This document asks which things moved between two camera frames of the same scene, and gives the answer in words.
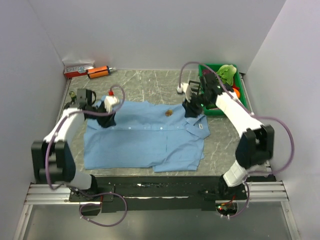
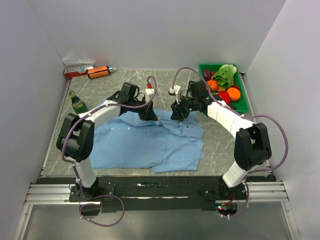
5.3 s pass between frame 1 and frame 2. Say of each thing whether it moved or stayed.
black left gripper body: moved
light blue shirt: stayed
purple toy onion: stayed
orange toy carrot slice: stayed
